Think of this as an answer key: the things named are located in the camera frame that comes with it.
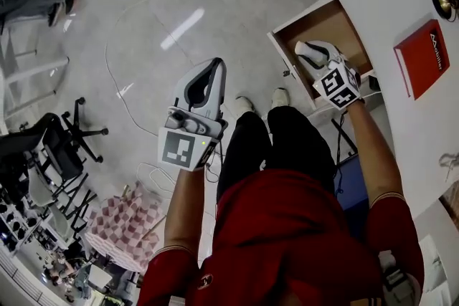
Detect black office chair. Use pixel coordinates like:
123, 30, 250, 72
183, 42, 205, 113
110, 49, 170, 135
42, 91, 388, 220
0, 96, 110, 191

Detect white wooden drawer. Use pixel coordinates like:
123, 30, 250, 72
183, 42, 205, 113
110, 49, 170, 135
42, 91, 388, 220
267, 0, 377, 111

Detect person's right forearm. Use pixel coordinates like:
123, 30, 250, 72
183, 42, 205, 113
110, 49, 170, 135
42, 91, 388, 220
345, 96, 407, 207

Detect pink checkered cloth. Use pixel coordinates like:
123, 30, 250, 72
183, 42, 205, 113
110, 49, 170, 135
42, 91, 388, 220
84, 182, 165, 273

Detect blue bin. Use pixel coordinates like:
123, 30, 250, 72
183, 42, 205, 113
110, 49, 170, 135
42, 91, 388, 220
333, 153, 371, 242

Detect long white floor cable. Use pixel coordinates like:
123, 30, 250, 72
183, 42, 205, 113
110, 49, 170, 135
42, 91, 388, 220
103, 0, 170, 141

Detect person's black trousers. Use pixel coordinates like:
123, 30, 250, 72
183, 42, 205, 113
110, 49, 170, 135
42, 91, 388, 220
216, 105, 337, 206

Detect white paper sheet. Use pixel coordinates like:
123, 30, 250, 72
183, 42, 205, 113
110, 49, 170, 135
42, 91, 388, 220
417, 234, 450, 295

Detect person's left forearm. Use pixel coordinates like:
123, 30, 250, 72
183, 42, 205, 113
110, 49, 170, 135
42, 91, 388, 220
163, 164, 217, 252

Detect person's red shirt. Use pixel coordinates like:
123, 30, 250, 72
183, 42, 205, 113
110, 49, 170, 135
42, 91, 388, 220
136, 168, 426, 306

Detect white desk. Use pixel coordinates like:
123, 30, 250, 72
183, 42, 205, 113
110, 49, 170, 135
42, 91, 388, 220
328, 0, 459, 221

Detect red book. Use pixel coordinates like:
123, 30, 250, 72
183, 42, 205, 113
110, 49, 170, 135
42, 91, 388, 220
392, 19, 452, 102

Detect white metal table frame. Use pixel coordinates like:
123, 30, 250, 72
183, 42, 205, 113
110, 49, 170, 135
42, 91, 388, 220
0, 20, 70, 135

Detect person's white shoe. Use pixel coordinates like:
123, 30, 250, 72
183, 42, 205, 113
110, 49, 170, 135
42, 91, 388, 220
270, 87, 290, 109
235, 95, 256, 116

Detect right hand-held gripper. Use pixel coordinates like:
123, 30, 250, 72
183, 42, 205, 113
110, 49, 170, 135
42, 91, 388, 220
294, 40, 363, 110

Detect black cable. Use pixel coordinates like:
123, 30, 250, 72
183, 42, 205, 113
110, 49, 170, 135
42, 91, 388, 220
331, 110, 360, 196

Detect black and brass desk lamp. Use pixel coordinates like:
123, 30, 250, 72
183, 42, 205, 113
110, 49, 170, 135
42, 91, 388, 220
430, 0, 459, 24

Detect coiled white cable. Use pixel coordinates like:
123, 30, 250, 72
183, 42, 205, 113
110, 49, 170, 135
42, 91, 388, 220
137, 162, 177, 195

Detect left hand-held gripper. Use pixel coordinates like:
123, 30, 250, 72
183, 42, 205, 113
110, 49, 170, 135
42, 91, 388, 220
157, 57, 229, 173

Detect person's white right shoe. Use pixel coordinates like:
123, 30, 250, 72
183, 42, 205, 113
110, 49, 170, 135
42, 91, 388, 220
270, 87, 290, 109

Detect grey tangled cord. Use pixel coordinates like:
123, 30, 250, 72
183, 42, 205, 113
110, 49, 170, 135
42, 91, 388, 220
438, 151, 459, 184

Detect person's white left shoe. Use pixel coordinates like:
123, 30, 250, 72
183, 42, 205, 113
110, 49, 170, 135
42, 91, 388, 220
235, 95, 256, 116

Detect black wire rack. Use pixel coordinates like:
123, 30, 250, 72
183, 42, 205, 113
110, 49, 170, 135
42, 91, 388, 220
52, 171, 98, 231

